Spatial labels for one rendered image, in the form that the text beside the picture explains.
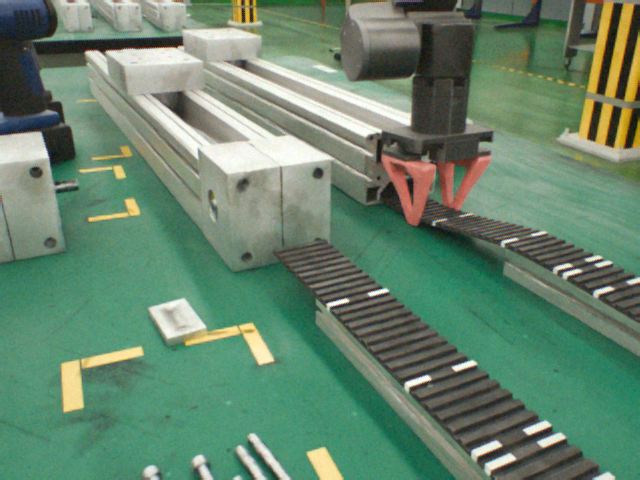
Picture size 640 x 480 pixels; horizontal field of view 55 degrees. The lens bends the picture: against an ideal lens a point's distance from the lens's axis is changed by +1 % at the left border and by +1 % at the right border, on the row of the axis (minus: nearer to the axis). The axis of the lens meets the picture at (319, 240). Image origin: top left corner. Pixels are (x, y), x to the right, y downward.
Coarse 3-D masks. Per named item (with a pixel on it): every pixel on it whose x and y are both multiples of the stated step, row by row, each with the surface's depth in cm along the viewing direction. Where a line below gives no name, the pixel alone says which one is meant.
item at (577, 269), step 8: (568, 264) 49; (576, 264) 49; (584, 264) 50; (592, 264) 50; (600, 264) 49; (608, 264) 49; (552, 272) 49; (560, 272) 48; (568, 272) 48; (576, 272) 48; (584, 272) 48; (592, 272) 49; (568, 280) 48
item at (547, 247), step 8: (552, 240) 53; (560, 240) 54; (520, 248) 52; (528, 248) 52; (536, 248) 52; (544, 248) 52; (552, 248) 52; (560, 248) 52; (568, 248) 53; (528, 256) 51; (536, 256) 51
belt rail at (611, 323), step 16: (512, 256) 54; (512, 272) 54; (528, 272) 53; (544, 272) 51; (528, 288) 53; (544, 288) 51; (560, 288) 50; (576, 288) 48; (560, 304) 50; (576, 304) 48; (592, 304) 47; (592, 320) 47; (608, 320) 47; (624, 320) 45; (608, 336) 46; (624, 336) 45
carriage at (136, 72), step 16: (112, 64) 92; (128, 64) 84; (144, 64) 85; (160, 64) 85; (176, 64) 86; (192, 64) 87; (128, 80) 84; (144, 80) 85; (160, 80) 86; (176, 80) 87; (192, 80) 88; (160, 96) 88; (176, 96) 90
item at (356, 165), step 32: (224, 64) 111; (256, 64) 112; (224, 96) 112; (256, 96) 98; (288, 96) 85; (320, 96) 91; (352, 96) 85; (288, 128) 86; (320, 128) 79; (352, 128) 70; (384, 128) 77; (352, 160) 71; (352, 192) 72; (384, 192) 73
